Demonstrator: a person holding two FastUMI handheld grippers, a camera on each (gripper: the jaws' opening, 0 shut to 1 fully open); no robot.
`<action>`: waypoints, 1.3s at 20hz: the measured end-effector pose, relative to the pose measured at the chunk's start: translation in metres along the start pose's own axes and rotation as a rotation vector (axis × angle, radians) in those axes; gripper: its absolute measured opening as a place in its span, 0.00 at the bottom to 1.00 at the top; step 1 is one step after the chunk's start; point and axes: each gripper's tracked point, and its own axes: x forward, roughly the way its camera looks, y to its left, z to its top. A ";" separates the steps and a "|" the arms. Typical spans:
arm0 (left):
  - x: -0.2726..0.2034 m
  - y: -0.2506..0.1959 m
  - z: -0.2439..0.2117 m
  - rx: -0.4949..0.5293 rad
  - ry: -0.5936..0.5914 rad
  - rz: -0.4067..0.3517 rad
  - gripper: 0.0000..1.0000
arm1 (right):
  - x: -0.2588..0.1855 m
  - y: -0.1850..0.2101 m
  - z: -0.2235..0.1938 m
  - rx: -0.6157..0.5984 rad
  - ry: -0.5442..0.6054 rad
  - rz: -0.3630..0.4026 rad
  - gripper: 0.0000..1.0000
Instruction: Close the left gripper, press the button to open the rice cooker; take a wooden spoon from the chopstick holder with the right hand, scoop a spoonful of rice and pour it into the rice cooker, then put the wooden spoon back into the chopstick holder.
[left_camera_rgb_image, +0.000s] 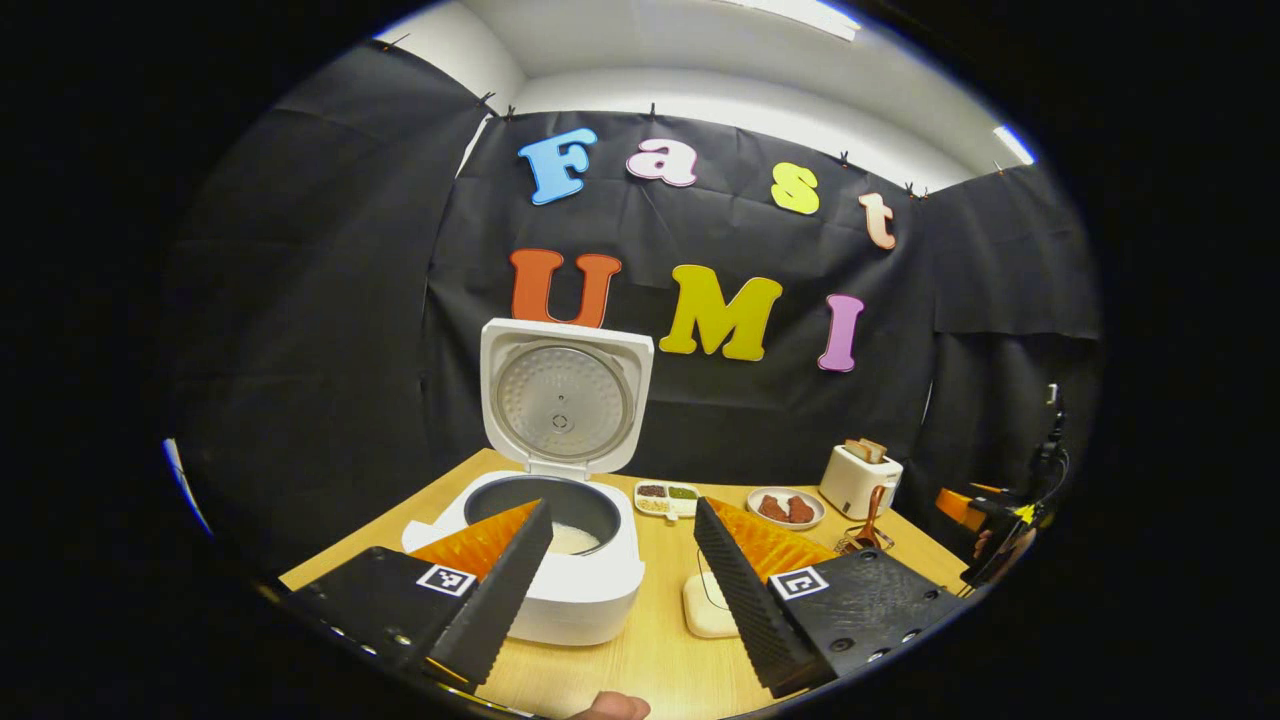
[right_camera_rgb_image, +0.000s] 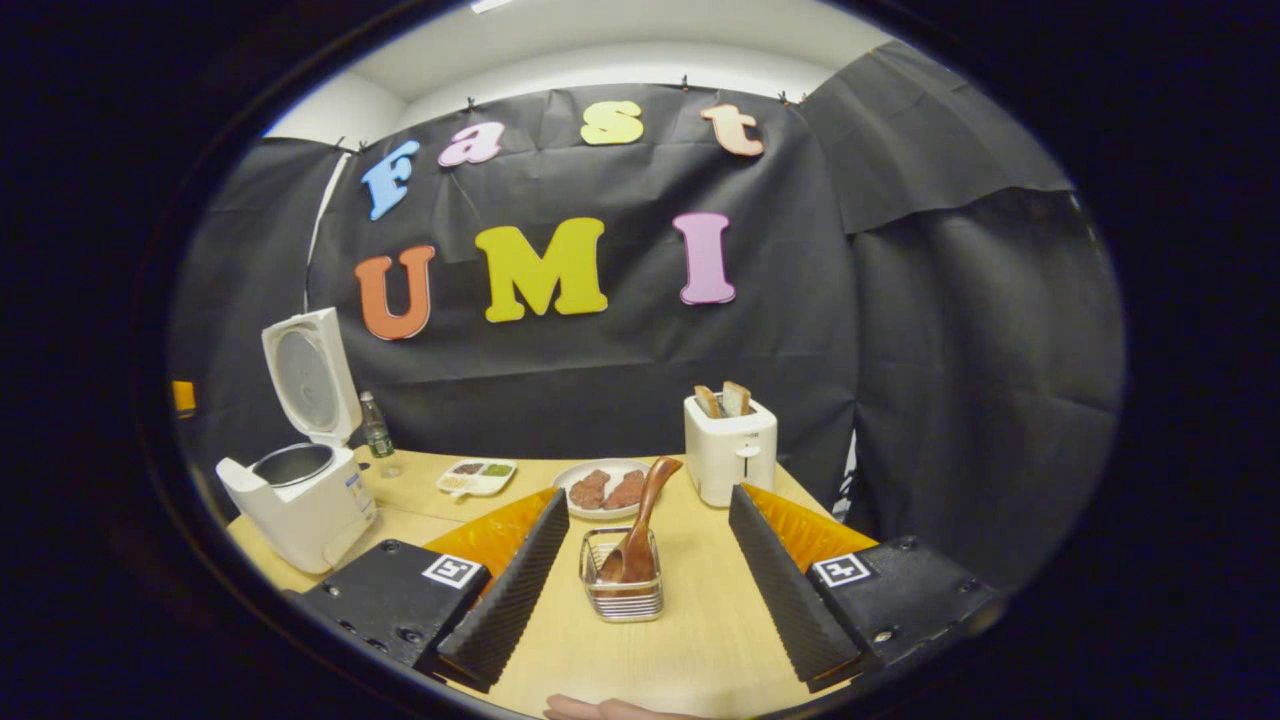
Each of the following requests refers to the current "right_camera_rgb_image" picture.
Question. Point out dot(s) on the white round plate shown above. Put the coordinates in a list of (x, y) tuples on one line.
[(575, 467)]

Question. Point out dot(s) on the white toaster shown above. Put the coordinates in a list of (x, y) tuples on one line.
[(730, 460)]

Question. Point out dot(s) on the brown meat piece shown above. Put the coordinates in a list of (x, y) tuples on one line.
[(589, 490), (626, 491)]

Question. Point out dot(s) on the brown wooden spoon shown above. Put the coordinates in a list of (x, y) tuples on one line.
[(640, 520)]

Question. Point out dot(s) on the white divided condiment dish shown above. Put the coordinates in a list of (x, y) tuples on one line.
[(477, 477)]

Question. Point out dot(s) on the toast slice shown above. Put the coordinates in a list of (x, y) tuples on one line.
[(737, 399), (708, 402)]

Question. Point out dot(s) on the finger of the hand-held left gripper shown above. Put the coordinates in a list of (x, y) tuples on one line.
[(183, 398)]

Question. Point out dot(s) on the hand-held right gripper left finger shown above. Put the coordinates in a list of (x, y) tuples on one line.
[(510, 600)]

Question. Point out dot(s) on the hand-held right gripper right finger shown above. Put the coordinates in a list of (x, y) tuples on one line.
[(785, 600)]

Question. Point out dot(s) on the white rice cooker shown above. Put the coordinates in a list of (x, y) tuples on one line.
[(300, 520)]

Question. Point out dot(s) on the large ceiling light panel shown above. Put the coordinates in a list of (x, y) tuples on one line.
[(490, 5)]

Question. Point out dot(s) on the black backdrop cloth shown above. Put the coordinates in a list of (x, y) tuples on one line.
[(650, 380)]

